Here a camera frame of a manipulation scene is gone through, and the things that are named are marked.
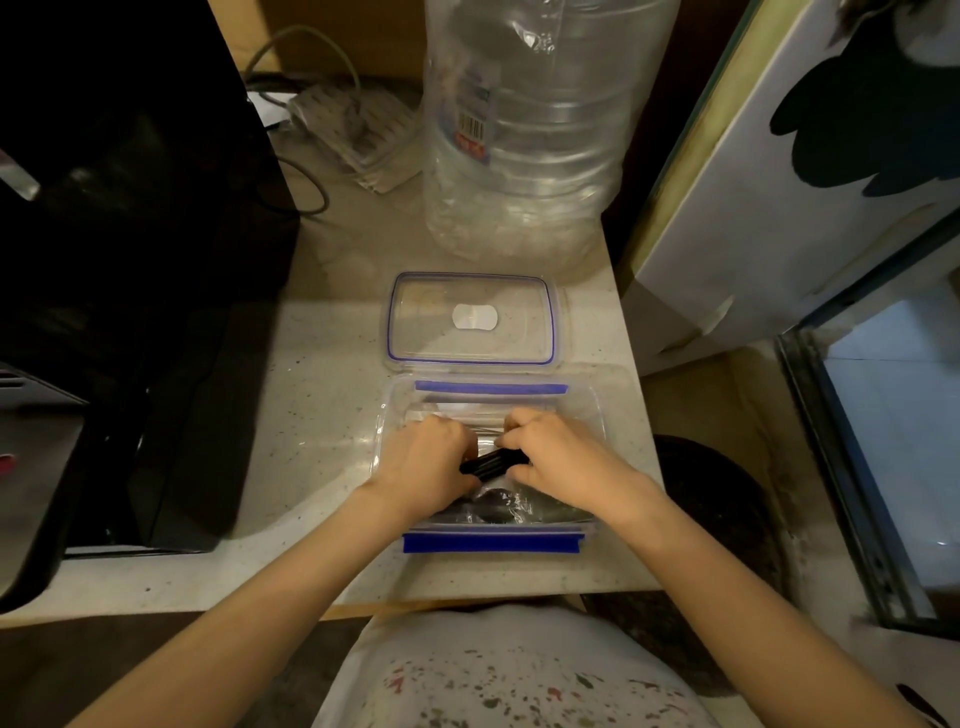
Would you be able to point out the white cabinet with black print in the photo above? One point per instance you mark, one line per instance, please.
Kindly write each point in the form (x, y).
(735, 247)

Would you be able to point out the silver vented appliance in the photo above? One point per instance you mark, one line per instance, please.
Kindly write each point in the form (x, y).
(30, 510)

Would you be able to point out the white sheet with black mark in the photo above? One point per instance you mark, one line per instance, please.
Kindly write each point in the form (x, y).
(892, 675)

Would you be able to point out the large clear water bottle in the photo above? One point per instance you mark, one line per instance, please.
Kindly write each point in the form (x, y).
(540, 150)

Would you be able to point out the white paper slip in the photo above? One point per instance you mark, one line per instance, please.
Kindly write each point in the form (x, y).
(266, 109)

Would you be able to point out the person's left hand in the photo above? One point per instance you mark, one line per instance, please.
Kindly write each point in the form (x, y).
(424, 469)

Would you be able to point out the person's right hand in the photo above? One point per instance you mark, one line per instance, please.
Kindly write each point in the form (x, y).
(585, 472)

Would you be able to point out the black spoon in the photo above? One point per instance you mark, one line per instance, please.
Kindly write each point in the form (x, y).
(495, 502)

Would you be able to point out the bundle of black sticks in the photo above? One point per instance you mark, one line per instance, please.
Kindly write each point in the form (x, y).
(487, 463)

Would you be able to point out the person's left forearm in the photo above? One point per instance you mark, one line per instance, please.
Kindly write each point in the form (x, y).
(247, 615)

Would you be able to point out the clear plastic container with blue clips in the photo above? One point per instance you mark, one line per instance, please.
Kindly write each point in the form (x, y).
(491, 544)

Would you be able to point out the black glossy appliance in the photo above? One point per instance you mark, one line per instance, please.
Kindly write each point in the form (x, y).
(135, 300)

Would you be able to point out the white speckled garment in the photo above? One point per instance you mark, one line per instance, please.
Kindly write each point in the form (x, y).
(510, 675)

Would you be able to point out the clear plastic lid blue rim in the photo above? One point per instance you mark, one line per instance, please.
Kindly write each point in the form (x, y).
(427, 322)

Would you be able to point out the person's right forearm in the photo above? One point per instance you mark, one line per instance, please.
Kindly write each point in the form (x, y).
(750, 607)

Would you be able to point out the white power strip with cable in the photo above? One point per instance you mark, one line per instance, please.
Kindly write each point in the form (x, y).
(360, 135)

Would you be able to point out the dark framed glass tank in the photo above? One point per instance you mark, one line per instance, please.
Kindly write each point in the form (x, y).
(817, 450)

